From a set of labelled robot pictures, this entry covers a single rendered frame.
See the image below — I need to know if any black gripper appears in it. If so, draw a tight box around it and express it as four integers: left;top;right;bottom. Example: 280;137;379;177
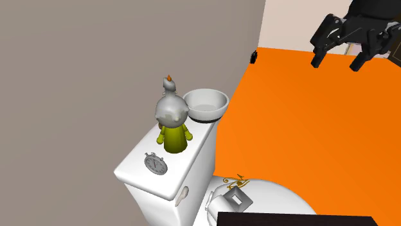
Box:
309;0;401;73

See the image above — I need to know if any white bowl with black base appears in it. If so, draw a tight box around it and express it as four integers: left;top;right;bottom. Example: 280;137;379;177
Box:
183;88;230;124

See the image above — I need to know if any grey-headed yellow-green candle figure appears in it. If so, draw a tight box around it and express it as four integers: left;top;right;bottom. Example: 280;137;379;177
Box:
155;74;194;155

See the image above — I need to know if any white holder with square hole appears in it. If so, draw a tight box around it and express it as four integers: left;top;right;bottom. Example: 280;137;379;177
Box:
204;186;254;218

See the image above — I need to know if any grey stopwatch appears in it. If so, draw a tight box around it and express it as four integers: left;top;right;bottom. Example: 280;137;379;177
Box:
143;152;168;176

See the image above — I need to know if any white toilet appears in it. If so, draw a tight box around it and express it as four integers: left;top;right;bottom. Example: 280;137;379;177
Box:
113;106;317;226

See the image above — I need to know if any gold wire ornament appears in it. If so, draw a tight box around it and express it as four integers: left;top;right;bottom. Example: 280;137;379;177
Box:
222;173;251;191

